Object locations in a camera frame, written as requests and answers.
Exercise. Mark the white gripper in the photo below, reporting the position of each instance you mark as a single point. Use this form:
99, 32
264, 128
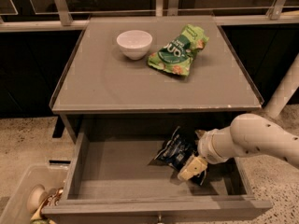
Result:
206, 148

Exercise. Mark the blue chip bag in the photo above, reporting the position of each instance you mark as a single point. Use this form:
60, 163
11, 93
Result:
176, 152

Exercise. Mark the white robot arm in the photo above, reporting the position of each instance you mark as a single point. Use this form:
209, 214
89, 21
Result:
248, 135

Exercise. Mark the open grey top drawer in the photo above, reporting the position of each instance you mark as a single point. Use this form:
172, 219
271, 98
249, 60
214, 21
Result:
114, 182

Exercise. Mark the green snack bag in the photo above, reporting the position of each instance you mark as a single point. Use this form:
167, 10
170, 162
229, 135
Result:
177, 56

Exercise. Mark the grey cabinet with counter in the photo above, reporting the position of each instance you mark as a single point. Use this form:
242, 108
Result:
100, 79

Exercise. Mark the white ceramic bowl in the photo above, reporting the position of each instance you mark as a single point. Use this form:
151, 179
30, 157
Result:
134, 44

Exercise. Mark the brown packet in bin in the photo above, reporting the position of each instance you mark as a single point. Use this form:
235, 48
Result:
55, 196

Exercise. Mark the beige round object in bin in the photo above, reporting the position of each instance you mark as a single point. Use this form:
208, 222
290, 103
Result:
36, 197

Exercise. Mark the metal railing frame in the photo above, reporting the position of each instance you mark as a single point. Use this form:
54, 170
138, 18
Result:
46, 15

